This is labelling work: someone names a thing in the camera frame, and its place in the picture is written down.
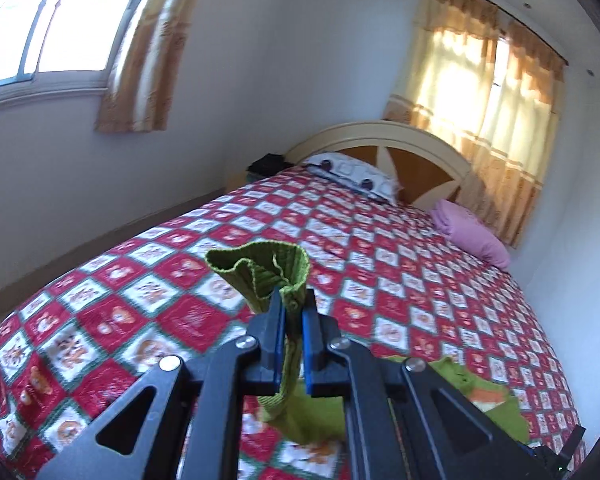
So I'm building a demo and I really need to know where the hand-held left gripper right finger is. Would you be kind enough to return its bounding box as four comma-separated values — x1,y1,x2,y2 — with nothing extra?
300,292,563,480

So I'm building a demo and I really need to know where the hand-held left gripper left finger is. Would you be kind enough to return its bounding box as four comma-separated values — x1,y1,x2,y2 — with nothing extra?
35,287,287,480

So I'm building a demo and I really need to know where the green knit sweater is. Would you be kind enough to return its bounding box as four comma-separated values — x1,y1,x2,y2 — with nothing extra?
205,241,531,446

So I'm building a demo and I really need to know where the red checked printed bedspread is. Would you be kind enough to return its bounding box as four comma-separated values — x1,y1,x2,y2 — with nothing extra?
0,165,588,480

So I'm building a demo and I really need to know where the white patterned pillow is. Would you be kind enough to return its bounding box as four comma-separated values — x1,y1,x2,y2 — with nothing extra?
302,154,403,204

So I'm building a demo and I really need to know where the dark object on nightstand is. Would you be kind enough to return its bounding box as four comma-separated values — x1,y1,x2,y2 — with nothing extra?
247,154,293,177

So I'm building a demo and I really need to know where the pink pillow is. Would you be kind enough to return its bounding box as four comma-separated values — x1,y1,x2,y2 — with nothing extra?
430,199,512,270

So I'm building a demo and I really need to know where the cream wooden headboard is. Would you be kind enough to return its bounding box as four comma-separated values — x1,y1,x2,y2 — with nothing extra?
284,120,473,211

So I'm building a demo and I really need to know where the beige patterned curtain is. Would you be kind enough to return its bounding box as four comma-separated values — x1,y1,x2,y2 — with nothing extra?
382,0,566,248
95,0,208,134

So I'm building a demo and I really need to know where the curtain rod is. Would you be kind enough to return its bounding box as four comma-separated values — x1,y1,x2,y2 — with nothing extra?
420,0,570,67

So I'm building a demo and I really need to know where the window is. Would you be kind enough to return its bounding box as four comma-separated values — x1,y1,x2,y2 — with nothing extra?
0,0,151,93

